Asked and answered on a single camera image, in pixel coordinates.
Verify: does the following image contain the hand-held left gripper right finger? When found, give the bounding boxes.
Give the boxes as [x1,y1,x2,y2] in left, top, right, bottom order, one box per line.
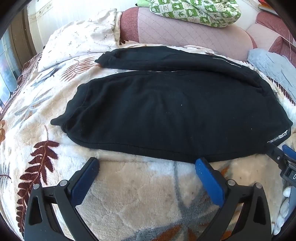
[195,158,272,241]

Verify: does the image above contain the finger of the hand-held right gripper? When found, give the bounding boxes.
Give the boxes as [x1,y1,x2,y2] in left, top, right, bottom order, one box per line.
[282,144,296,163]
[265,145,289,172]

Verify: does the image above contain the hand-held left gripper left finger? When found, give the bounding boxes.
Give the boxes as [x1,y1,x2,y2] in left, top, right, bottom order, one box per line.
[24,157,100,241]

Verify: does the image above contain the black pants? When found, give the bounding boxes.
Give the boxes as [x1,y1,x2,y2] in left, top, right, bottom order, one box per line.
[50,46,294,164]

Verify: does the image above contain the person's right hand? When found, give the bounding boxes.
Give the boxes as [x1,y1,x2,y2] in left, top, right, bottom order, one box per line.
[273,185,292,235]

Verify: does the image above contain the leaf print fleece blanket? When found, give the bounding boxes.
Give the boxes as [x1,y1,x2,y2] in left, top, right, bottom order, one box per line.
[0,44,296,241]

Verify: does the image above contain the light blue quilt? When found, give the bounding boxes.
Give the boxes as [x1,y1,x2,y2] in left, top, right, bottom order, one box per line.
[247,48,296,93]

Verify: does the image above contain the patterned glass window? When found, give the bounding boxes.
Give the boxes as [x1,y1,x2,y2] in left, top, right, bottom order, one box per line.
[0,35,19,109]

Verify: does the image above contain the white floral pillow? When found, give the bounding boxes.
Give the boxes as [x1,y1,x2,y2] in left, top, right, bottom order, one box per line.
[37,9,123,72]

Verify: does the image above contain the pink padded headboard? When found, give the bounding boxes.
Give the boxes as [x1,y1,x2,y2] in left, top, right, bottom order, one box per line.
[119,6,296,63]

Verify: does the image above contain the green checked quilt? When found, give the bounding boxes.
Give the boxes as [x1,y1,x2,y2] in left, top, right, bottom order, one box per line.
[136,0,241,28]

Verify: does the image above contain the thin white cable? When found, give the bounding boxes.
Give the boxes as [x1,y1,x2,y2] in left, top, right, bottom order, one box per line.
[286,22,296,48]

